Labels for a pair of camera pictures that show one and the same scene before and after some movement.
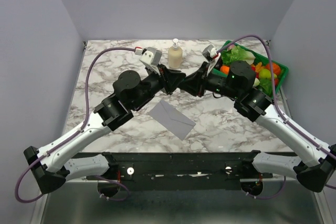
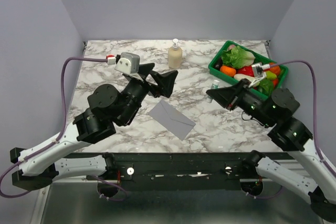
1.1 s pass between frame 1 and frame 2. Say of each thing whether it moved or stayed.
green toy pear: stayed
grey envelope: stayed
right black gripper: moved
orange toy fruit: stayed
